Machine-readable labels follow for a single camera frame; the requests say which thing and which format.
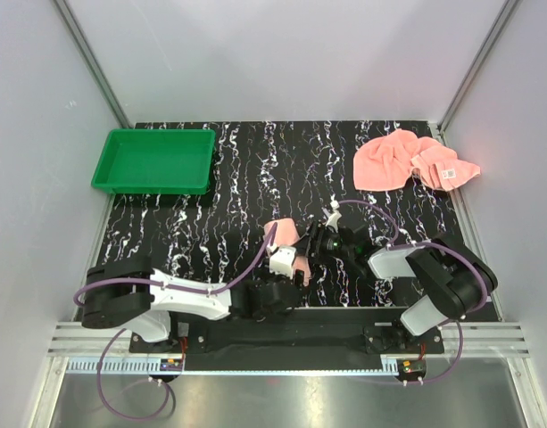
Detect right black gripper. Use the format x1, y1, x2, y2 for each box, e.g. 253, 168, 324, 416
291, 221, 355, 267

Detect pink towel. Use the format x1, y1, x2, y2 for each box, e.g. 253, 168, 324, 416
353, 129, 481, 192
264, 218, 311, 286

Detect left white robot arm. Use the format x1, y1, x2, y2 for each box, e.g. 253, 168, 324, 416
73, 256, 306, 353

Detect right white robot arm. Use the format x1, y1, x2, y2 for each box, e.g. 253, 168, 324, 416
295, 222, 498, 354

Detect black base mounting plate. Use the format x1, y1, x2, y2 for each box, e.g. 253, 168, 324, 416
129, 307, 444, 356

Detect green plastic tray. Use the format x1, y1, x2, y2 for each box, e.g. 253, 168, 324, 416
91, 129, 216, 195

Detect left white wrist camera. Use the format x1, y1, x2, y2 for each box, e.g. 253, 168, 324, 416
267, 244, 296, 279

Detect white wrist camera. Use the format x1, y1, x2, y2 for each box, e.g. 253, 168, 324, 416
267, 244, 296, 279
325, 201, 342, 232

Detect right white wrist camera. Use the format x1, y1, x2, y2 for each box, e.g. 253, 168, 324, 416
325, 201, 342, 232

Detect front aluminium rail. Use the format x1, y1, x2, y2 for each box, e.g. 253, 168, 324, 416
47, 322, 529, 376

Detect right aluminium frame post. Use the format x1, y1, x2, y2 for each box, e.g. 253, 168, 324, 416
436, 0, 522, 136

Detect aluminium frame post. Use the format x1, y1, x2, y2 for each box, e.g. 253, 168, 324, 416
436, 0, 522, 136
51, 0, 134, 128

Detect left aluminium frame post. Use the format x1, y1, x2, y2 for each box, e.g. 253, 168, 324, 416
51, 0, 134, 128

